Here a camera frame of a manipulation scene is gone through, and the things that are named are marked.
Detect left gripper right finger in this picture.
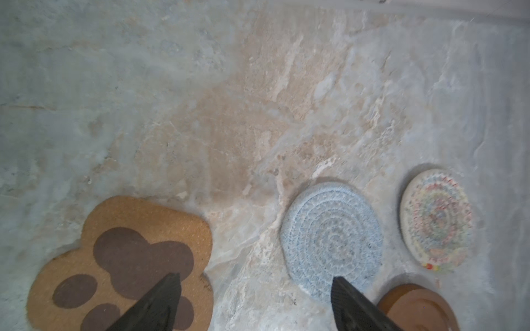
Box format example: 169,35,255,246
331,277,401,331

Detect cork paw print coaster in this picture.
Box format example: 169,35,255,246
26,196,214,330

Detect blue knitted round coaster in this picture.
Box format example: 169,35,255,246
280,181,383,302

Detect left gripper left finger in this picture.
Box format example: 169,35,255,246
108,273,182,331

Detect right brown wooden round coaster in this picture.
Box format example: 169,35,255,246
378,284,460,330

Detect multicolour knitted round coaster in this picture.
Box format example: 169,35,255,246
400,169,476,273

